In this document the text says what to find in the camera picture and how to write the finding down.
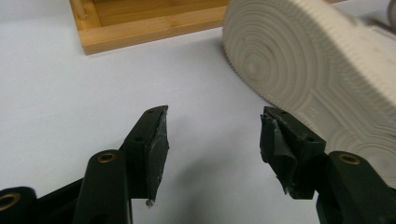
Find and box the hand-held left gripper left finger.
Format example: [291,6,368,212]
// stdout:
[120,105,171,208]

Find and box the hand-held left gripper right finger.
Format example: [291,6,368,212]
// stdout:
[260,105,328,200]

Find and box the beige low-top sneaker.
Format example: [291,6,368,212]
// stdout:
[221,0,396,189]

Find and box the bamboo shoe rack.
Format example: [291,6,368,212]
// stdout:
[68,0,347,56]

